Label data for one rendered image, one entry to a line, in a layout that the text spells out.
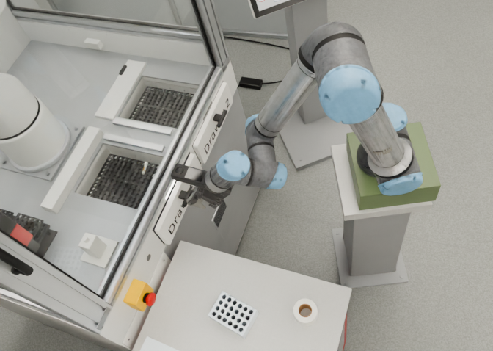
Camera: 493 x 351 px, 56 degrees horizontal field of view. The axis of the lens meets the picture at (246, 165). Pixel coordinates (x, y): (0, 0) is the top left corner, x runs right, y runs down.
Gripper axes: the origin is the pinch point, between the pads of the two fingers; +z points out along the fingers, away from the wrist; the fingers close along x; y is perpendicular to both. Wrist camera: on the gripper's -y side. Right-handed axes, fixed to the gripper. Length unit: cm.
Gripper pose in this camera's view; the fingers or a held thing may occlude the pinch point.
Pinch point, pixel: (190, 195)
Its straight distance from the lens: 149.0
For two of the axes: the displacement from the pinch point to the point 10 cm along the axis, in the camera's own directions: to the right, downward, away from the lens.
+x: 3.3, -8.3, 4.5
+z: -3.9, 3.2, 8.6
